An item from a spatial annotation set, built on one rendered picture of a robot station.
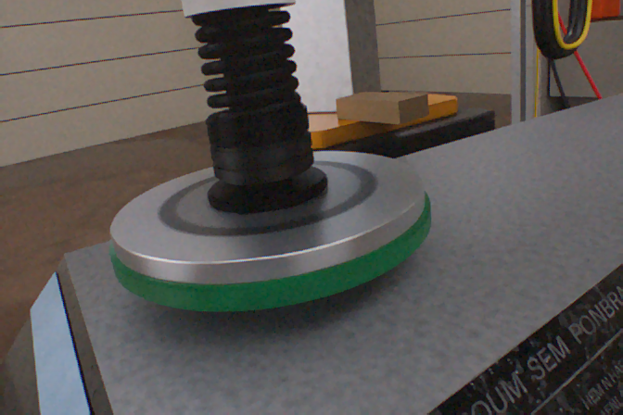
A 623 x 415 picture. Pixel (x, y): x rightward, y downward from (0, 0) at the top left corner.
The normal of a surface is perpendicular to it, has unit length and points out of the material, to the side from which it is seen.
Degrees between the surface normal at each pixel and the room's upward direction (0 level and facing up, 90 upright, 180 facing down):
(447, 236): 0
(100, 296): 0
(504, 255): 0
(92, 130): 90
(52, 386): 44
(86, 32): 90
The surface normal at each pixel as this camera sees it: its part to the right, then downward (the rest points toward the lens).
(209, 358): -0.12, -0.95
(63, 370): -0.67, -0.50
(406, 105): 0.62, 0.16
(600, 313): 0.32, -0.55
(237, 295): -0.05, 0.30
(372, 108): -0.77, 0.28
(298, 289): 0.21, 0.27
